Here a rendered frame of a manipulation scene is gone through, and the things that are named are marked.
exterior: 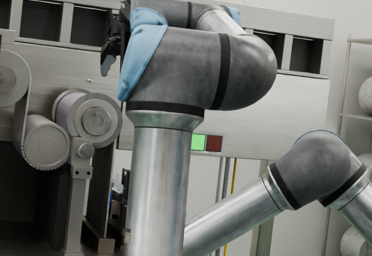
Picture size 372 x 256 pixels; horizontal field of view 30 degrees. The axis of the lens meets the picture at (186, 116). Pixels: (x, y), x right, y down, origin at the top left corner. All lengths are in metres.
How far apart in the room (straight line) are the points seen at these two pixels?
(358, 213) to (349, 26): 3.99
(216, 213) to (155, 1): 0.43
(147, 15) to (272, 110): 1.11
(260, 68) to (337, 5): 4.26
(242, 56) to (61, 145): 0.92
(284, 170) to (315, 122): 1.23
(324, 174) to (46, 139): 0.82
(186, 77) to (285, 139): 1.47
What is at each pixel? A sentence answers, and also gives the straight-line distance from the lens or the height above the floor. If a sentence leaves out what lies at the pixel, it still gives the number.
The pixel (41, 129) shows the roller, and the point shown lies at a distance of 1.82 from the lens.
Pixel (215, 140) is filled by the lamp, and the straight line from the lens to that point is 2.30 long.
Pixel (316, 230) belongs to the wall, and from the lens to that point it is 5.35.
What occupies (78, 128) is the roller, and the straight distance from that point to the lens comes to 1.83.
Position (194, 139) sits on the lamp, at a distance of 2.27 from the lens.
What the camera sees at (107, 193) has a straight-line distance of 1.90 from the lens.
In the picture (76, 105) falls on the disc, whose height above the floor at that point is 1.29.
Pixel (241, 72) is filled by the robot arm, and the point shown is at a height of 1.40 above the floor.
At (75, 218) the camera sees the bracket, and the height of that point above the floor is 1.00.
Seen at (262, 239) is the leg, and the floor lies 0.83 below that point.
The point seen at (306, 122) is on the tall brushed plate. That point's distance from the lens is 2.45.
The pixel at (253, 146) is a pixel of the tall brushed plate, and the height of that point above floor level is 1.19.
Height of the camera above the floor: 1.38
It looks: 3 degrees down
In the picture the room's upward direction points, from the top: 6 degrees clockwise
